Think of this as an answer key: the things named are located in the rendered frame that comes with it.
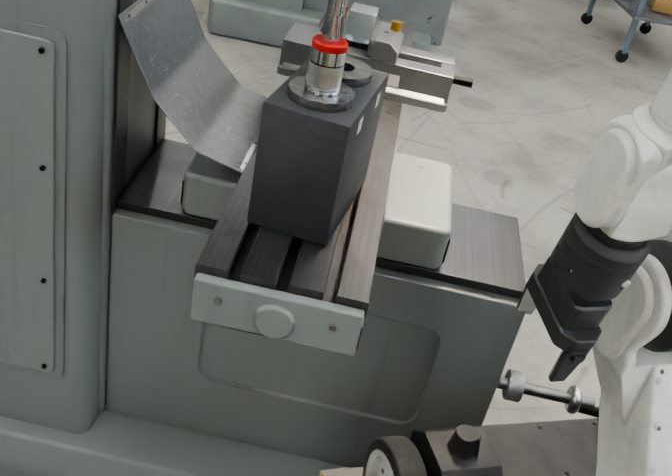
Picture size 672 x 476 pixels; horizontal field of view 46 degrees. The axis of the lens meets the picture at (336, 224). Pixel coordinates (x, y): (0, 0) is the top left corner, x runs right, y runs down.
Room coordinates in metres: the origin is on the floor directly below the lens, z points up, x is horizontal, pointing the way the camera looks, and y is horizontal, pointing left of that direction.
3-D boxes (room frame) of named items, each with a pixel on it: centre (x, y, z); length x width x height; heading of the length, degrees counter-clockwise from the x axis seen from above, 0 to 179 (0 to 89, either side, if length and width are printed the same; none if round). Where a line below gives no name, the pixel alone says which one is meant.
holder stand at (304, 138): (1.04, 0.05, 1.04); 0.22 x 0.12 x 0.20; 170
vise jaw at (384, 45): (1.57, -0.02, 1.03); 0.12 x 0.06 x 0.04; 177
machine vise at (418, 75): (1.57, 0.00, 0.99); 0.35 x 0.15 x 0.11; 87
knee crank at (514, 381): (1.21, -0.49, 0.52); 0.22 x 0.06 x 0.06; 89
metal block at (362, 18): (1.57, 0.03, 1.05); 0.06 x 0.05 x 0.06; 177
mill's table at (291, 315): (1.42, 0.03, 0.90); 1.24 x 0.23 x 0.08; 179
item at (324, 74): (0.99, 0.06, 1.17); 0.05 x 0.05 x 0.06
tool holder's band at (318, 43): (0.99, 0.06, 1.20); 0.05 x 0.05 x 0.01
